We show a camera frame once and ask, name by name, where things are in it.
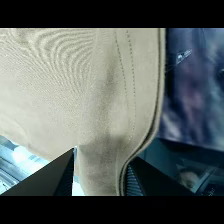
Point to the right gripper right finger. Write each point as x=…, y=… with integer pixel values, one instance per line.
x=153, y=181

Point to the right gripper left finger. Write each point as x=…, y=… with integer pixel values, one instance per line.
x=50, y=176

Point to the beige shirt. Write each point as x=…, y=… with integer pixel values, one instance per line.
x=83, y=93

